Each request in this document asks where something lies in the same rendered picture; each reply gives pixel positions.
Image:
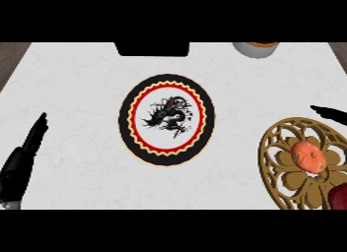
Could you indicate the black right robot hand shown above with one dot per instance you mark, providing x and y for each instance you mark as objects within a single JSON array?
[{"x": 341, "y": 117}]

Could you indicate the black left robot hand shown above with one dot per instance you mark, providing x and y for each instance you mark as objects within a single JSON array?
[{"x": 16, "y": 170}]

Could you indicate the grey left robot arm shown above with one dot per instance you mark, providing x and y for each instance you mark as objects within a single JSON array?
[{"x": 10, "y": 206}]

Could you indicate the orange squash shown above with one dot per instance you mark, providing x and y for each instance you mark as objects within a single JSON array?
[{"x": 308, "y": 157}]

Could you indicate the gold openwork round placemat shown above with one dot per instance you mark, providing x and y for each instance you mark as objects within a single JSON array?
[{"x": 287, "y": 170}]

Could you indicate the black-rimmed dragon plate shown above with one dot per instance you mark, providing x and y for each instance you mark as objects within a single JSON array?
[{"x": 164, "y": 119}]

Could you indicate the dark red round object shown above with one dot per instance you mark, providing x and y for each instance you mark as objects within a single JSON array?
[{"x": 345, "y": 197}]

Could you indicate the grey pot with orange top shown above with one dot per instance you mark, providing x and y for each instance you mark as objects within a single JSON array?
[{"x": 255, "y": 50}]

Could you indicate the black appliance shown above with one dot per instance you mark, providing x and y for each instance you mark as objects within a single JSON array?
[{"x": 151, "y": 48}]

